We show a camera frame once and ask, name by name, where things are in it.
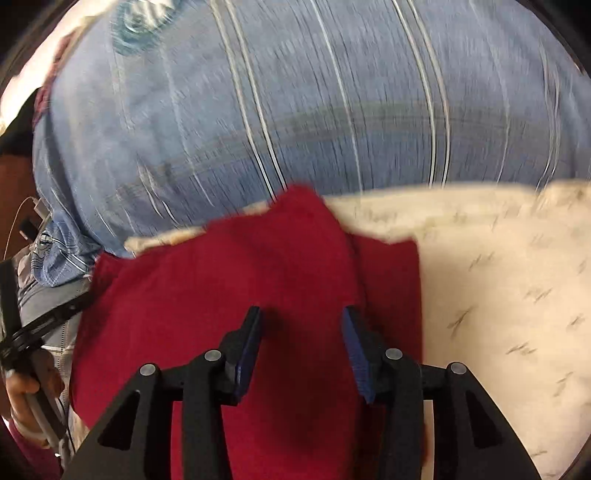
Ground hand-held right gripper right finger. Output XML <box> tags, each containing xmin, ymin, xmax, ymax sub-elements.
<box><xmin>341</xmin><ymin>305</ymin><xmax>541</xmax><ymax>480</ymax></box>

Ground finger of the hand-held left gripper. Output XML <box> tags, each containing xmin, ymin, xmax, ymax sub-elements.
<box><xmin>14</xmin><ymin>292</ymin><xmax>95</xmax><ymax>344</ymax></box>

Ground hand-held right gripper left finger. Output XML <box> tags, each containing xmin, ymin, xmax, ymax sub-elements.
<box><xmin>62</xmin><ymin>305</ymin><xmax>264</xmax><ymax>480</ymax></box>

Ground red sweater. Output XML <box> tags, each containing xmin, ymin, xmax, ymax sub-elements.
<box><xmin>69</xmin><ymin>185</ymin><xmax>430</xmax><ymax>480</ymax></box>

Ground person's left hand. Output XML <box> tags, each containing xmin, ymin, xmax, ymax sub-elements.
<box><xmin>7</xmin><ymin>351</ymin><xmax>63</xmax><ymax>446</ymax></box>

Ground brown wooden furniture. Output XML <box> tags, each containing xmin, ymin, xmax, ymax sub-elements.
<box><xmin>0</xmin><ymin>152</ymin><xmax>40</xmax><ymax>261</ymax></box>

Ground white floral blanket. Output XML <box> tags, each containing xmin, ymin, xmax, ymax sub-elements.
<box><xmin>124</xmin><ymin>180</ymin><xmax>591</xmax><ymax>480</ymax></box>

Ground black cloth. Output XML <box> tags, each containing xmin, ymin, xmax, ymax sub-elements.
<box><xmin>0</xmin><ymin>90</ymin><xmax>40</xmax><ymax>155</ymax></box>

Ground dark red patterned cloth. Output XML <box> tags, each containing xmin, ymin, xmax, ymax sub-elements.
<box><xmin>34</xmin><ymin>41</ymin><xmax>65</xmax><ymax>127</ymax></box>

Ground white charging cable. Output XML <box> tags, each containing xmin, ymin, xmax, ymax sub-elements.
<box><xmin>1</xmin><ymin>198</ymin><xmax>35</xmax><ymax>259</ymax></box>

